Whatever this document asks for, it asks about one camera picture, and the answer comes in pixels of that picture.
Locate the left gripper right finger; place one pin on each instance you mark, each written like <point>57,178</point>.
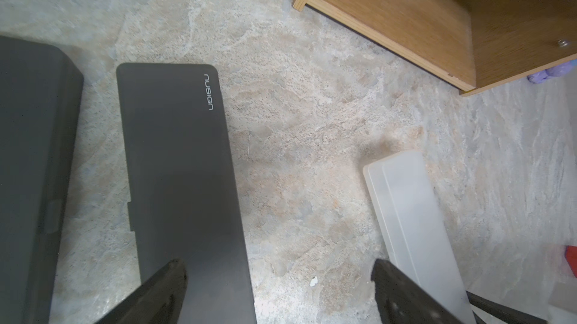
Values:
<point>400,300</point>

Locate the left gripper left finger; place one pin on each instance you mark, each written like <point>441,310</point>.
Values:
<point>158,300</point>

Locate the frosted white pencil case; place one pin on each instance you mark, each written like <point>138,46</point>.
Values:
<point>412,226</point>

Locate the right black pencil case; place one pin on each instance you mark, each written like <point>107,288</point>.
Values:
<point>184,203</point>

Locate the black pencil case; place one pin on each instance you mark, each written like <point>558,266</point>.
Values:
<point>184,203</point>
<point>41,91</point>

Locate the left black pencil case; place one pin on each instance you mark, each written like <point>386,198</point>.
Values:
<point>41,91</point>

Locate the wooden three-tier shelf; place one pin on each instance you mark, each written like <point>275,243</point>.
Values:
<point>471,44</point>

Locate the small red block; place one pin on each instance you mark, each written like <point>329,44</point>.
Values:
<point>570,255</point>

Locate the small purple toy figure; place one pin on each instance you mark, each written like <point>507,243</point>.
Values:
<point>552,72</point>

